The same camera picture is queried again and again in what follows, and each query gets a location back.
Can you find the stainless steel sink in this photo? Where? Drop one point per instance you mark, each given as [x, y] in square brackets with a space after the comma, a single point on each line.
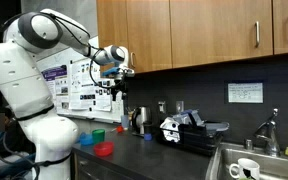
[277, 166]

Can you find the white wall outlet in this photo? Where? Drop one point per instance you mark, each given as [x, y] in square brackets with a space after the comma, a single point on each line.
[162, 107]
[179, 106]

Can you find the black dish rack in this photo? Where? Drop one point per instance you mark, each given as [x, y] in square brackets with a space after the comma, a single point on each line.
[197, 140]

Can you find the grey blue plastic container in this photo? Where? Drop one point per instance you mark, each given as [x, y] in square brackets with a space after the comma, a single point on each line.
[191, 117]

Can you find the purple headed poster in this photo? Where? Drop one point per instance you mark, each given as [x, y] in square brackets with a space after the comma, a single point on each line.
[58, 86]

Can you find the white paper wall sign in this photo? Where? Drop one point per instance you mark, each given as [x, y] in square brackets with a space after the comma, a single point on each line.
[245, 92]

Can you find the green plastic cup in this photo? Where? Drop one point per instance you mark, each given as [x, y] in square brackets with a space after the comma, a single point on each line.
[98, 136]

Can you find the white mug with black print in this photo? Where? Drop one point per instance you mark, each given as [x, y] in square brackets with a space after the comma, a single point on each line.
[247, 169]

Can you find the metal sink deck cap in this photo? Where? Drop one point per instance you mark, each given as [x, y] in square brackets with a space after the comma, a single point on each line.
[248, 144]

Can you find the grey plate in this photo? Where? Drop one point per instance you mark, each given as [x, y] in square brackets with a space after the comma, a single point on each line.
[217, 126]

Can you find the red measuring scoop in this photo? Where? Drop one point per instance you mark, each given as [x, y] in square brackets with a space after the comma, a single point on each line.
[119, 128]

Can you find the red plastic bowl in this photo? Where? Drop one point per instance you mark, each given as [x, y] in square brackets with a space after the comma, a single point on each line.
[104, 148]

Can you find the black cylindrical container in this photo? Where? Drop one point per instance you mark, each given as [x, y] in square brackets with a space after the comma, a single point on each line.
[147, 128]

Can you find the white kitchenware with holes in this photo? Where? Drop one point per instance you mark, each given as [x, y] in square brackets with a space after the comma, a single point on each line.
[169, 130]

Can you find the small blue cup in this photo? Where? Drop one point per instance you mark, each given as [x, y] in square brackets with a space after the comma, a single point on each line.
[148, 137]

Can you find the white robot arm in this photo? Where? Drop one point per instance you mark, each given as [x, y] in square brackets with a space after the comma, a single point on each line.
[24, 76]

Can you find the blue wrist camera block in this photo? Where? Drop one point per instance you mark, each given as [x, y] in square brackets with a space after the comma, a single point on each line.
[110, 71]

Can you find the blue plastic bowl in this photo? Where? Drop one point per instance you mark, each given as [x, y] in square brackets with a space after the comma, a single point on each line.
[86, 140]

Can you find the wooden upper cabinet door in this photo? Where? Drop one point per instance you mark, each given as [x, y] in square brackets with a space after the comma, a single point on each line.
[217, 30]
[112, 26]
[284, 23]
[149, 33]

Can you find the translucent blue plastic cup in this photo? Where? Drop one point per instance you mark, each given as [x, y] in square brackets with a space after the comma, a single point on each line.
[125, 122]

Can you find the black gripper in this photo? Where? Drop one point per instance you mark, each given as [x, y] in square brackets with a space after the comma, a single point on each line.
[120, 83]

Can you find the stainless steel electric kettle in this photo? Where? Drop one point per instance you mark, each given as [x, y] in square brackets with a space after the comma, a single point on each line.
[141, 119]

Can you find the chrome sink faucet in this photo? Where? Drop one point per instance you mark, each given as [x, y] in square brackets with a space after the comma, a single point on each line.
[270, 133]

